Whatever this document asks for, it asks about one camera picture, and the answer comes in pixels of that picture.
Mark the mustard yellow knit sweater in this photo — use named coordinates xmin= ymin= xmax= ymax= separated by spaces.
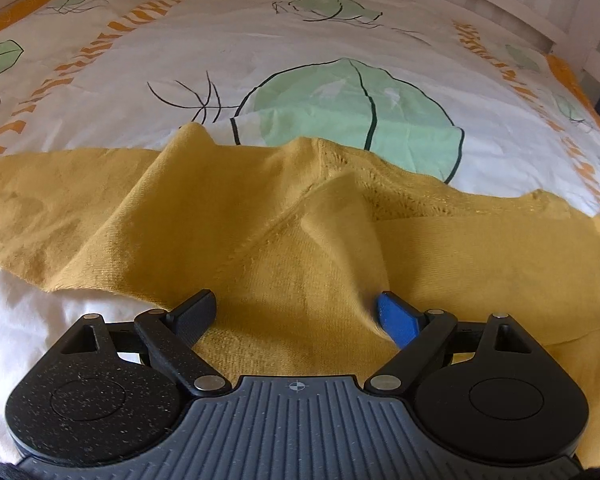
xmin=0 ymin=126 xmax=600 ymax=466

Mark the white leaf-print duvet cover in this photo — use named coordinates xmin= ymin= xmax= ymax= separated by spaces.
xmin=0 ymin=0 xmax=600 ymax=466

